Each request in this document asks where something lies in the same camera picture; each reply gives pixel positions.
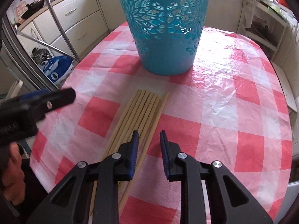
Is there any cream kitchen drawer cabinet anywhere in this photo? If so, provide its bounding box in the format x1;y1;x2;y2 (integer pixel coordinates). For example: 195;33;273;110
18;0;108;59

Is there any blue white plastic bag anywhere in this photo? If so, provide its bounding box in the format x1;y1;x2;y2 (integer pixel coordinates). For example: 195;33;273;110
39;56;75;88

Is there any person's left hand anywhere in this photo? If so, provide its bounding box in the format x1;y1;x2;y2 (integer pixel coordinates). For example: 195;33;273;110
1;143;25;206

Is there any bamboo chopstick bundle middle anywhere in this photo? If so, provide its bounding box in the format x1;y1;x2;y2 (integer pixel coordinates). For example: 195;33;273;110
109;90;152;153

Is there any white storage trolley rack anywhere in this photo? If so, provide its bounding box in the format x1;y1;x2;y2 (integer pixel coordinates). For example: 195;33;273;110
237;0;288;60

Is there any bamboo chopstick bundle right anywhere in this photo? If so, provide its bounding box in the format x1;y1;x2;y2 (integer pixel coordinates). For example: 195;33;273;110
116;92;162;192

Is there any bamboo chopstick bundle left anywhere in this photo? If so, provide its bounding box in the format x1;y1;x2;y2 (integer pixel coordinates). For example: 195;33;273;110
89;89;141;216

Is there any black wok on stove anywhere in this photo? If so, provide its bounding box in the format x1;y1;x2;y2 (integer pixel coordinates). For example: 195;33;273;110
21;0;45;20

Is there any teal perforated plastic basket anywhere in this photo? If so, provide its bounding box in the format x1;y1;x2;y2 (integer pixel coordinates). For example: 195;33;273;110
120;0;209;76

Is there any bamboo chopstick beside bundle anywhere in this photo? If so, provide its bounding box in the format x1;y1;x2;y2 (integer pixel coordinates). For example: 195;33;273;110
118;92;169;214

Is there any metal broom pole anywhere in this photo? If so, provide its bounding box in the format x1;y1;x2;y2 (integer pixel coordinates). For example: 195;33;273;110
45;0;81;62

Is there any red white checkered tablecloth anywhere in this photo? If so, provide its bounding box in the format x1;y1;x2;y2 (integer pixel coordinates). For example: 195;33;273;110
30;23;292;223

